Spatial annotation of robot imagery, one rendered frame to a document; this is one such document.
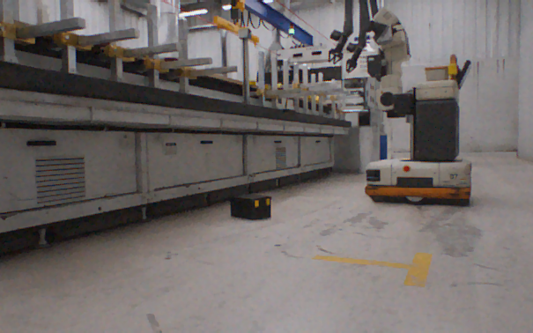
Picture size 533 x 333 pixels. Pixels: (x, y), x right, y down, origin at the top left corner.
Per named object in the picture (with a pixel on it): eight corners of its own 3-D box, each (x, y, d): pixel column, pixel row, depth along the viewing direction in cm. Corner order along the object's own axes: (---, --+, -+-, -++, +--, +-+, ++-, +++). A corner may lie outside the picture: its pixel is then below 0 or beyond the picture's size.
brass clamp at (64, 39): (92, 50, 171) (92, 37, 171) (63, 43, 159) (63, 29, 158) (81, 52, 174) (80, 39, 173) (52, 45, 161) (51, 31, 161)
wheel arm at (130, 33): (140, 40, 157) (140, 28, 156) (134, 38, 154) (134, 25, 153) (56, 52, 175) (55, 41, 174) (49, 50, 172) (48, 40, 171)
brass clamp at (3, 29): (36, 43, 148) (35, 29, 148) (-2, 35, 136) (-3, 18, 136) (24, 46, 151) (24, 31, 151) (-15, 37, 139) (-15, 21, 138)
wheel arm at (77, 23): (86, 31, 134) (86, 18, 134) (77, 29, 131) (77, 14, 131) (-4, 47, 152) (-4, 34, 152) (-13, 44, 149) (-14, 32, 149)
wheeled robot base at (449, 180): (471, 191, 325) (471, 158, 324) (470, 202, 268) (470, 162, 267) (381, 188, 354) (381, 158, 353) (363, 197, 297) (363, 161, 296)
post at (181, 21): (188, 107, 234) (187, 18, 232) (185, 107, 231) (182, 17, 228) (183, 107, 235) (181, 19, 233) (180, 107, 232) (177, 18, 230)
